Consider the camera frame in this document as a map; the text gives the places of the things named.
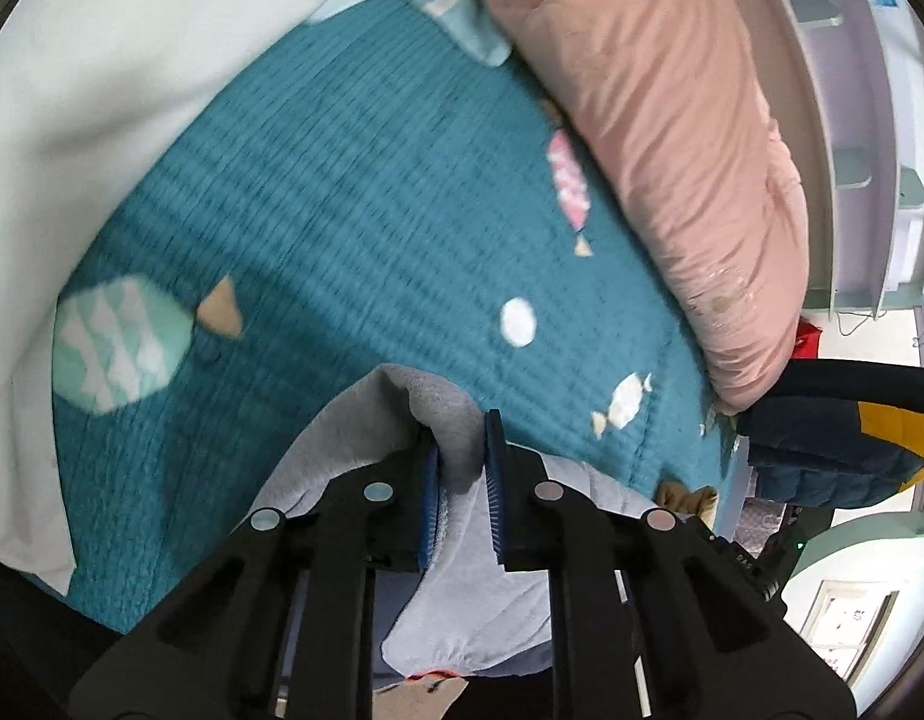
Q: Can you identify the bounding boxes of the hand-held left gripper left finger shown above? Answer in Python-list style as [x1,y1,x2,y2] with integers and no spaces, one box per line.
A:
[72,431,442,720]

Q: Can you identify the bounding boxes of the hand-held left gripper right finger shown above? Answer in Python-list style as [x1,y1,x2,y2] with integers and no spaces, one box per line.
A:
[483,409,857,720]

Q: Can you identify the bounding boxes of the grey and navy zip jacket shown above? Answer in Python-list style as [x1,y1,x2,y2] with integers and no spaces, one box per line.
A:
[256,364,658,683]

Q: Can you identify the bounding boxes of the pink patterned blanket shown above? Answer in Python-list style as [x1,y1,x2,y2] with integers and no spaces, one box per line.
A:
[739,499,789,541]

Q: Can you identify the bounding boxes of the pale bed edge board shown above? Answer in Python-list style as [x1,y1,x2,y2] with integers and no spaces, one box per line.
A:
[721,435,752,533]

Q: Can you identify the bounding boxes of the khaki pants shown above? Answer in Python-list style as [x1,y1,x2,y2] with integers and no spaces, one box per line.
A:
[653,484,722,530]

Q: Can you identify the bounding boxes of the white framed panel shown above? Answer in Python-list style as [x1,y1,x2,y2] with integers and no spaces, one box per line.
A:
[796,577,902,683]

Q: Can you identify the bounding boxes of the navy and yellow puffer jacket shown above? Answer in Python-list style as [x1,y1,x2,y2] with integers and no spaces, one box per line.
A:
[736,358,924,511]

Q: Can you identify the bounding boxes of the teal quilted bed cover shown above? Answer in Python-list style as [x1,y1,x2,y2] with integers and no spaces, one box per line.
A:
[53,0,740,635]

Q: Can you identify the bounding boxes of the pink duvet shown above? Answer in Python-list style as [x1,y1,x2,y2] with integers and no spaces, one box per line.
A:
[447,0,812,415]

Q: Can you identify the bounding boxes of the lavender headboard shelf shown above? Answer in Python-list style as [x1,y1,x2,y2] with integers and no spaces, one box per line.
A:
[747,0,924,316]

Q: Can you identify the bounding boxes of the white pillow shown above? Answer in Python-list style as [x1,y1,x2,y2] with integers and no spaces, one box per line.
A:
[0,0,463,593]

